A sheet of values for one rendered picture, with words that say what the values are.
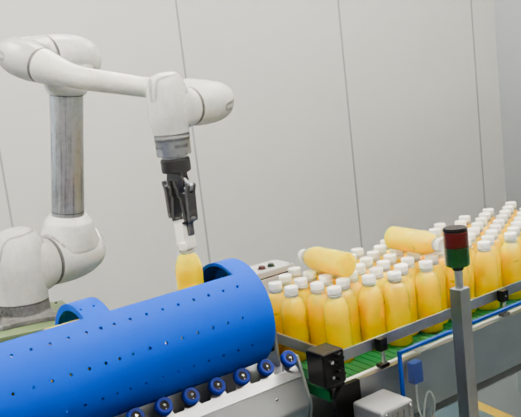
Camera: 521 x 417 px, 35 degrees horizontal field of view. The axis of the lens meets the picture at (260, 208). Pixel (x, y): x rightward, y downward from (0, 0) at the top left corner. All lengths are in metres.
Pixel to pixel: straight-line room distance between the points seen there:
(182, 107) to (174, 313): 0.50
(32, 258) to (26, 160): 2.28
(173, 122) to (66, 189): 0.65
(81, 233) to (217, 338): 0.77
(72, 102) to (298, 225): 3.13
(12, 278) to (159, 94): 0.77
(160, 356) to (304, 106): 3.69
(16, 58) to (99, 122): 2.48
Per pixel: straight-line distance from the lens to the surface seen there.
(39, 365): 1.84
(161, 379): 1.97
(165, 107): 2.06
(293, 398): 2.21
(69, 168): 2.60
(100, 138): 4.88
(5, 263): 2.52
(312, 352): 2.13
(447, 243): 2.16
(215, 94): 2.17
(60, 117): 2.57
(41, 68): 2.37
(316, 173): 5.53
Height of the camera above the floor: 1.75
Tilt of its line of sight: 10 degrees down
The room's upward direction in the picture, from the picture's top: 7 degrees counter-clockwise
